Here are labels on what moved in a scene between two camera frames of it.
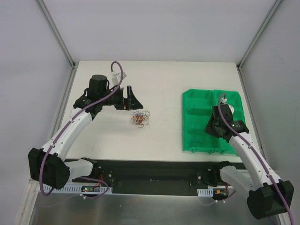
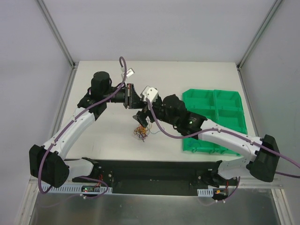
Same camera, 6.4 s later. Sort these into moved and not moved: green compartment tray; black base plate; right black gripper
Moved: right black gripper
Not moved: black base plate; green compartment tray
